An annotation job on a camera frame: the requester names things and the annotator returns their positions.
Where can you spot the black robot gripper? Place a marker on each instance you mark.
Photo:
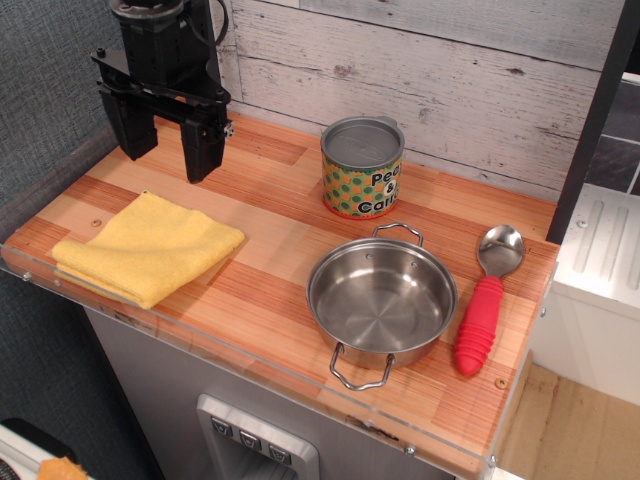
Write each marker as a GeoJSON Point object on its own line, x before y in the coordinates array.
{"type": "Point", "coordinates": [169, 50]}

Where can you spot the peas and carrots tin can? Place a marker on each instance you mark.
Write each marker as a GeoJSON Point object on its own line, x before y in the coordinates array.
{"type": "Point", "coordinates": [361, 166]}

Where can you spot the yellow folded cloth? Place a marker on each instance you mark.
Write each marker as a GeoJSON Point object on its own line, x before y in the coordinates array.
{"type": "Point", "coordinates": [147, 251]}

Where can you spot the clear acrylic edge guard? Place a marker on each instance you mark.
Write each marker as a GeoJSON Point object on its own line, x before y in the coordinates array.
{"type": "Point", "coordinates": [212, 410]}

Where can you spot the stainless steel pot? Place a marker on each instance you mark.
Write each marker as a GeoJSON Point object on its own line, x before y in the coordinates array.
{"type": "Point", "coordinates": [380, 303]}

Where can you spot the red handled metal spoon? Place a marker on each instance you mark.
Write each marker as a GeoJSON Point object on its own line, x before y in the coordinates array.
{"type": "Point", "coordinates": [500, 252]}

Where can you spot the black vertical post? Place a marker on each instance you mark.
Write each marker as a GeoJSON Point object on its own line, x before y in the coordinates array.
{"type": "Point", "coordinates": [611, 75]}

